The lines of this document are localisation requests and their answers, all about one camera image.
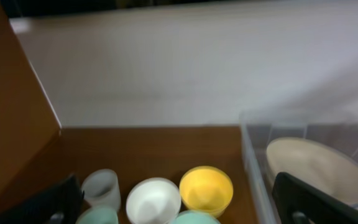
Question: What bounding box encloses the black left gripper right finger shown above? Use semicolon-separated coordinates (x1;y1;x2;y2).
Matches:
272;172;358;224

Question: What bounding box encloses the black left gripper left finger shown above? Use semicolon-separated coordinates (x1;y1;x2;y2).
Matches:
0;174;84;224

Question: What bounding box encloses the smaller beige plate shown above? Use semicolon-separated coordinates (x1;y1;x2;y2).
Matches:
266;138;358;205

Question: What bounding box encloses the clear plastic storage container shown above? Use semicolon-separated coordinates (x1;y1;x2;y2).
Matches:
239;110;358;223

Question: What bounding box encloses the mint green cup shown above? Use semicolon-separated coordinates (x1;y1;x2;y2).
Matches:
76;205;119;224

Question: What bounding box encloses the grey cup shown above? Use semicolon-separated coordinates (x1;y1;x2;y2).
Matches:
81;169;121;212

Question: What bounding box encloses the yellow bowl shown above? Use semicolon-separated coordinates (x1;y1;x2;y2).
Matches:
179;166;234;218

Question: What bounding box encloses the white bowl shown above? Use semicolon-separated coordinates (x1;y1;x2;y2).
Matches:
126;177;181;224

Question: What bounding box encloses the mint green bowl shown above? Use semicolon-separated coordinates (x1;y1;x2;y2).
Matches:
170;210;221;224

